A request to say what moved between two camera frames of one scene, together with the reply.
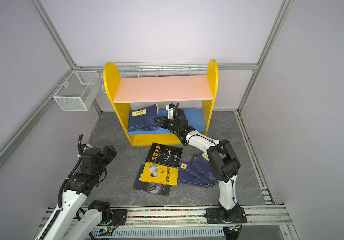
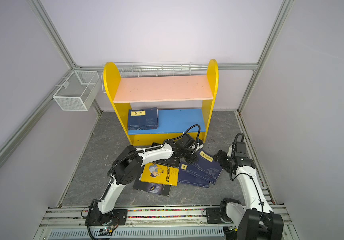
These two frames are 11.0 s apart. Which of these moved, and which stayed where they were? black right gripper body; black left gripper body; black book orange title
Moved: black left gripper body; black right gripper body
Stayed: black book orange title
